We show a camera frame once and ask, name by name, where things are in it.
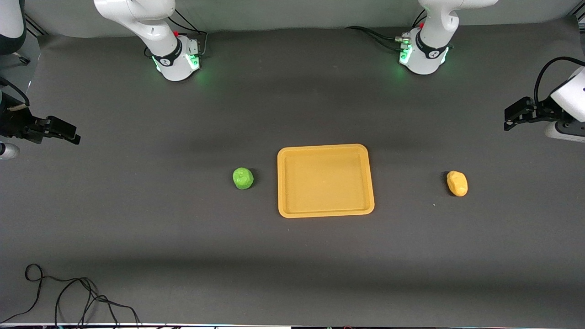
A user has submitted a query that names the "yellow potato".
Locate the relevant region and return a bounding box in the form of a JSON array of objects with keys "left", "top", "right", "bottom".
[{"left": 447, "top": 170, "right": 468, "bottom": 197}]

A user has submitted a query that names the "green apple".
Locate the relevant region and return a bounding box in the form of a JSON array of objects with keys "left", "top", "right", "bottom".
[{"left": 233, "top": 167, "right": 254, "bottom": 190}]

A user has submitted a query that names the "orange plastic tray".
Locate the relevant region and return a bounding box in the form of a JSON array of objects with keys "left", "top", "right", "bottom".
[{"left": 277, "top": 143, "right": 375, "bottom": 218}]

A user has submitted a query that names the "dark grey table mat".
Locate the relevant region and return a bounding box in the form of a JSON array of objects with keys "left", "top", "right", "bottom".
[{"left": 0, "top": 16, "right": 585, "bottom": 327}]

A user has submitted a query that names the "thin black loose cable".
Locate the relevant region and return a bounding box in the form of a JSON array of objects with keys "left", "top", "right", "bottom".
[{"left": 0, "top": 264, "right": 142, "bottom": 329}]

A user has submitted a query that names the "black right arm base cable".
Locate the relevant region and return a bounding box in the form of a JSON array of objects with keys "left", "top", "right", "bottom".
[{"left": 167, "top": 8, "right": 209, "bottom": 58}]

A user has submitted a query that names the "black arm base cable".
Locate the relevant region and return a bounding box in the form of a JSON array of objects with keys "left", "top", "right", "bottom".
[
  {"left": 345, "top": 26, "right": 411, "bottom": 52},
  {"left": 167, "top": 8, "right": 209, "bottom": 58}
]

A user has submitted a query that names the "black left arm base cable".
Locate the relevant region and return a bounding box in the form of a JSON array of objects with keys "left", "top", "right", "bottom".
[{"left": 345, "top": 26, "right": 411, "bottom": 52}]

